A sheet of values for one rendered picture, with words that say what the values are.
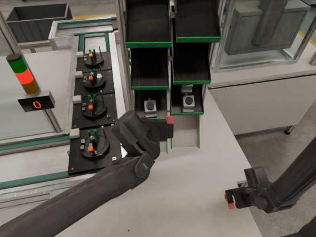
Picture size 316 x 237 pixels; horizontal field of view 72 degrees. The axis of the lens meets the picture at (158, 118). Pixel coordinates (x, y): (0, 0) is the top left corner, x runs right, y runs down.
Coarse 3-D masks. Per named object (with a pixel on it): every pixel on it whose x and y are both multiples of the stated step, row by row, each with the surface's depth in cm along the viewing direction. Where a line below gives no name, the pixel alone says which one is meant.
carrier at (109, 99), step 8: (80, 96) 127; (88, 96) 119; (96, 96) 129; (104, 96) 129; (112, 96) 129; (80, 104) 125; (88, 104) 122; (96, 104) 122; (104, 104) 122; (112, 104) 125; (72, 112) 121; (80, 112) 120; (88, 112) 118; (96, 112) 118; (104, 112) 119; (112, 112) 120; (72, 120) 116; (80, 120) 116; (88, 120) 116; (96, 120) 116; (104, 120) 116; (112, 120) 116; (72, 128) 113; (80, 128) 113; (88, 128) 114
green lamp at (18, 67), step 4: (20, 60) 78; (12, 64) 77; (16, 64) 77; (20, 64) 78; (24, 64) 80; (12, 68) 78; (16, 68) 78; (20, 68) 79; (24, 68) 80; (16, 72) 79; (20, 72) 80
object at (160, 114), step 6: (138, 90) 91; (144, 90) 91; (150, 90) 91; (156, 90) 91; (162, 90) 91; (138, 96) 90; (144, 96) 90; (150, 96) 90; (156, 96) 90; (162, 96) 90; (138, 102) 89; (156, 102) 90; (162, 102) 90; (138, 108) 89; (144, 108) 89; (156, 108) 89; (162, 108) 89; (138, 114) 88; (144, 114) 88; (162, 114) 88
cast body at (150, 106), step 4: (148, 100) 88; (152, 100) 83; (144, 104) 83; (148, 104) 82; (152, 104) 82; (148, 108) 81; (152, 108) 81; (148, 112) 83; (152, 112) 84; (156, 112) 84; (148, 116) 84; (152, 116) 84; (156, 116) 85
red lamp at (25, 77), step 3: (27, 69) 82; (24, 72) 81; (27, 72) 82; (30, 72) 84; (18, 75) 80; (21, 75) 81; (24, 75) 81; (27, 75) 82; (30, 75) 83; (18, 78) 81; (21, 78) 81; (24, 78) 82; (27, 78) 82; (30, 78) 84; (21, 81) 82; (24, 81) 83; (27, 81) 83; (30, 81) 84
